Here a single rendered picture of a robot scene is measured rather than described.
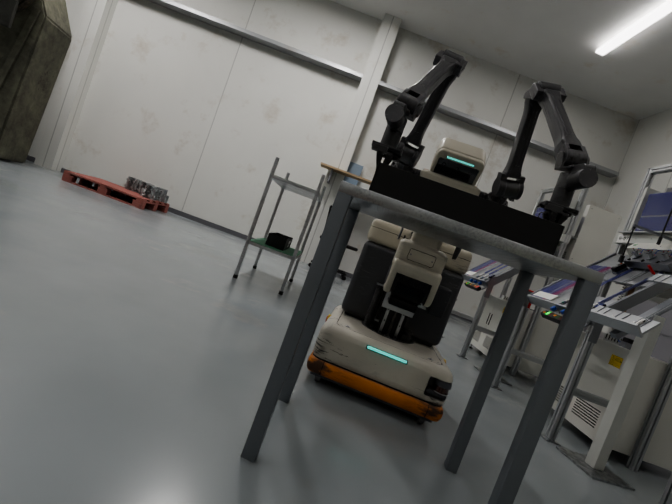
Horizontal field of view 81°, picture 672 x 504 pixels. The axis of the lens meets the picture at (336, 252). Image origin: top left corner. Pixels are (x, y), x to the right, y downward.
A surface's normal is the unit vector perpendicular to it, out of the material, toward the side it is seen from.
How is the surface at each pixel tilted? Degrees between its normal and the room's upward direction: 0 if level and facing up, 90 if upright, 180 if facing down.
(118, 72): 90
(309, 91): 90
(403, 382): 90
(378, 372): 90
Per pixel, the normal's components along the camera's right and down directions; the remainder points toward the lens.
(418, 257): -0.15, 0.14
